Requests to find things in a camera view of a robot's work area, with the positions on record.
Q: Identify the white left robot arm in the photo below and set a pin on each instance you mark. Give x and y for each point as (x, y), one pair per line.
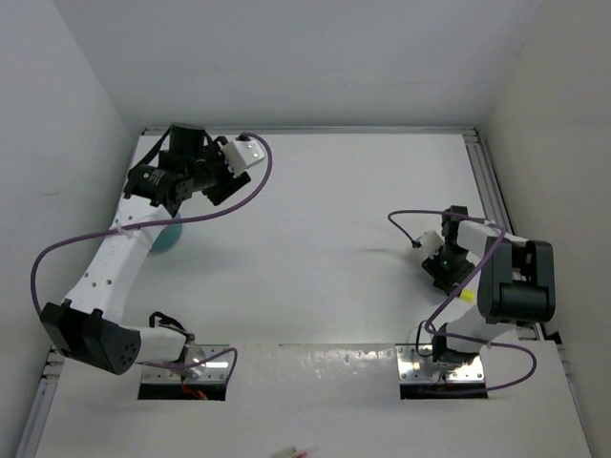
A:
(86, 326)

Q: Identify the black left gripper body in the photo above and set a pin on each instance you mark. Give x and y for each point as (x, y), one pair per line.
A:
(222, 182)

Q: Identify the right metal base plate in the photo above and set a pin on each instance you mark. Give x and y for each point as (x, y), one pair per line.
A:
(416, 367)

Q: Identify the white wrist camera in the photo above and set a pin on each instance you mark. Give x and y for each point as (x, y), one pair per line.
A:
(242, 154)
(427, 244)

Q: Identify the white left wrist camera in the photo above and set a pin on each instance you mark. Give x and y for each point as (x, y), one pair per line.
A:
(242, 154)

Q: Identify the teal pen holder cup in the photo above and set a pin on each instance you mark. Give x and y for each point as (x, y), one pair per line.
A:
(166, 239)

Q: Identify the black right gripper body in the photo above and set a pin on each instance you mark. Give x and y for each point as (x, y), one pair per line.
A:
(450, 266)

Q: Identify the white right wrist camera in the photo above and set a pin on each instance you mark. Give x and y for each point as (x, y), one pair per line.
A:
(427, 244)

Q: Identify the pink white object at edge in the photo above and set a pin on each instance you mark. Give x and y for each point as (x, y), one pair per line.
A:
(294, 452)

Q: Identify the yellow black highlighter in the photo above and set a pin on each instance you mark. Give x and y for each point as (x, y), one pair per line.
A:
(467, 295)

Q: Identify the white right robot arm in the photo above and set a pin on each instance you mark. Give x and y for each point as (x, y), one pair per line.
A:
(516, 284)

